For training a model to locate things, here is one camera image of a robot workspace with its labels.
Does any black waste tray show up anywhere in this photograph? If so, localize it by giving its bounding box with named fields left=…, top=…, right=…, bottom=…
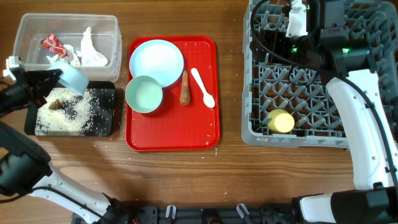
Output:
left=24, top=80, right=118, bottom=138

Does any brown food scrap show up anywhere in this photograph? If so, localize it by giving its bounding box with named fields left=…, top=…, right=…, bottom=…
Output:
left=49, top=100, right=63, bottom=111

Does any clear plastic waste bin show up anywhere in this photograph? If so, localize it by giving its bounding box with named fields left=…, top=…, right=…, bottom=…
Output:
left=13, top=13, right=122, bottom=82

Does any orange carrot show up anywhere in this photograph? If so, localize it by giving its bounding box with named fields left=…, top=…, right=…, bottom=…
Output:
left=180, top=70, right=190, bottom=106

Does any white plastic spoon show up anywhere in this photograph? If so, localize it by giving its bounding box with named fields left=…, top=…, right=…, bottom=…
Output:
left=190, top=68, right=215, bottom=108

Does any grey dishwasher rack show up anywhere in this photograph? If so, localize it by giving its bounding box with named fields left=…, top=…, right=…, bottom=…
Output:
left=241, top=1, right=397, bottom=148

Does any green bowl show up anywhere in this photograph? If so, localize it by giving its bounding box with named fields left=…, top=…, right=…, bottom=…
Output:
left=125, top=76, right=163, bottom=113

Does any yellow plastic cup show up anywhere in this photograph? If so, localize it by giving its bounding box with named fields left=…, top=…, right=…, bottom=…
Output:
left=267, top=109, right=295, bottom=133

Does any large light blue plate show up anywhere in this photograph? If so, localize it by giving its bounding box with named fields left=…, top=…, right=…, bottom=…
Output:
left=129, top=39, right=185, bottom=88

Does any red snack wrapper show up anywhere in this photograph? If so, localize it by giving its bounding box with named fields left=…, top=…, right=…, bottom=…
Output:
left=40, top=34, right=68, bottom=58

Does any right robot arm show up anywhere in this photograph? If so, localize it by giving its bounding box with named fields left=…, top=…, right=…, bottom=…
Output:
left=251, top=1, right=397, bottom=223

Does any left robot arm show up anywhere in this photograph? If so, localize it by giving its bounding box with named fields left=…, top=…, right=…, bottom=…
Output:
left=1, top=67, right=131, bottom=223

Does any small light blue bowl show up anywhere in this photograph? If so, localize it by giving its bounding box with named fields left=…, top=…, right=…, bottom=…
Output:
left=47, top=61, right=89, bottom=96

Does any pile of white rice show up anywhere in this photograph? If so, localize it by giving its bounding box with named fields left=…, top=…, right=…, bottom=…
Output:
left=34, top=86, right=116, bottom=137

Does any red serving tray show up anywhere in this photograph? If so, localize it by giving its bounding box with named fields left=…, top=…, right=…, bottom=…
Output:
left=126, top=35, right=220, bottom=152

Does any white napkin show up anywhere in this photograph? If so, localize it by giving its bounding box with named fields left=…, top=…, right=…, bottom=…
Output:
left=80, top=27, right=108, bottom=67

